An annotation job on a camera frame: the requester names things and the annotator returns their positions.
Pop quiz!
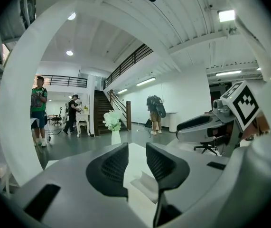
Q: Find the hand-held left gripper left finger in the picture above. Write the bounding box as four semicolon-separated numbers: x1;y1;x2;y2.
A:
13;142;150;228

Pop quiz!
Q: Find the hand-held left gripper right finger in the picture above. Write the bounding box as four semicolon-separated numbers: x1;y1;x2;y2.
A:
146;130;271;228

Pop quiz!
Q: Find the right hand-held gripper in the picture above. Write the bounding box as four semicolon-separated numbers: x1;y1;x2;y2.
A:
176;80;261;157

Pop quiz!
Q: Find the person's right hand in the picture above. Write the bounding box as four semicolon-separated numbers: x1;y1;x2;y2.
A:
243;109;271;141

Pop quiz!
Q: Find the black office chair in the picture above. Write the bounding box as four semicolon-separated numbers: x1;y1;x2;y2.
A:
194;127;227;156
52;106;64;127

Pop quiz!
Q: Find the black backpack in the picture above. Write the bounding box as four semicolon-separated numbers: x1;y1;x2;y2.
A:
149;95;167;119

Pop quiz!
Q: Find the white vase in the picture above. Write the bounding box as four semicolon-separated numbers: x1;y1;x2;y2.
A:
111;130;122;146

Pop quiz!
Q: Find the white flower bouquet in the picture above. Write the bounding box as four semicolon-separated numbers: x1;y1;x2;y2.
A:
103;109;123;132

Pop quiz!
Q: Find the white ornate side table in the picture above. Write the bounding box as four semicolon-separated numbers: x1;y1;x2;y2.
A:
75;111;91;138

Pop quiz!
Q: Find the dark wooden staircase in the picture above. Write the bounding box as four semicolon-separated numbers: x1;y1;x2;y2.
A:
93;89;129;137

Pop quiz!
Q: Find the black balcony railing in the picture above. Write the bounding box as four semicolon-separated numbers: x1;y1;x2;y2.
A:
41;43;154;89

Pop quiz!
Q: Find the large white arch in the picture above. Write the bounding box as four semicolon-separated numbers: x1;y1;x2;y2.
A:
0;0;181;188

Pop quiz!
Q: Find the rectangular ceiling floodlight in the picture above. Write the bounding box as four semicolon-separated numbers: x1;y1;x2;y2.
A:
217;8;236;24

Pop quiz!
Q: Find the white cylinder pedestal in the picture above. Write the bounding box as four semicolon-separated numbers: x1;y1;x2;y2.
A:
168;111;178;133

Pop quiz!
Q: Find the brown wooden stair post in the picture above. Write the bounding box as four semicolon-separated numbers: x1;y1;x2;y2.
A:
125;101;132;131

